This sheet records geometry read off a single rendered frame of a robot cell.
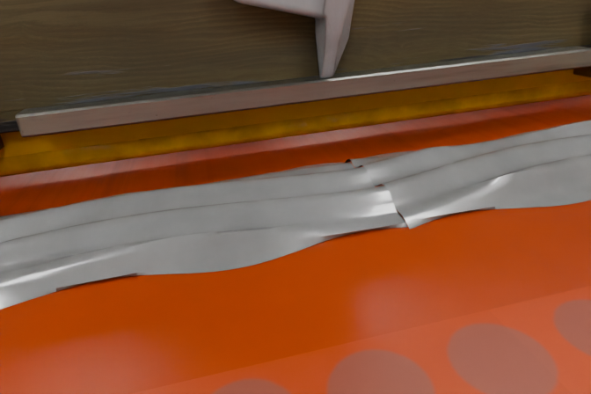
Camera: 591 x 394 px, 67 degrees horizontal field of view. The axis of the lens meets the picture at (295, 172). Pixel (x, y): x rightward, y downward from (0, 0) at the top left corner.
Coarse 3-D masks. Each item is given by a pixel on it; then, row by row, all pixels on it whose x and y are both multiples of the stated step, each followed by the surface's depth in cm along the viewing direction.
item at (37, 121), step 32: (416, 64) 24; (448, 64) 23; (480, 64) 23; (512, 64) 24; (544, 64) 24; (576, 64) 25; (160, 96) 21; (192, 96) 20; (224, 96) 21; (256, 96) 21; (288, 96) 21; (320, 96) 22; (352, 96) 22; (32, 128) 19; (64, 128) 20
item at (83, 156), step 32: (480, 96) 27; (512, 96) 27; (544, 96) 28; (576, 96) 28; (224, 128) 24; (256, 128) 24; (288, 128) 24; (320, 128) 25; (0, 160) 22; (32, 160) 22; (64, 160) 22; (96, 160) 23
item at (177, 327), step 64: (0, 192) 22; (64, 192) 21; (128, 192) 21; (320, 256) 14; (384, 256) 14; (0, 320) 13; (64, 320) 12; (128, 320) 12; (192, 320) 12; (256, 320) 12; (320, 320) 12; (384, 320) 12; (0, 384) 10; (64, 384) 10; (128, 384) 10
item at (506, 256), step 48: (336, 144) 25; (384, 144) 24; (432, 144) 24; (432, 240) 15; (480, 240) 15; (528, 240) 14; (576, 240) 14; (480, 288) 12; (528, 288) 12; (576, 288) 12
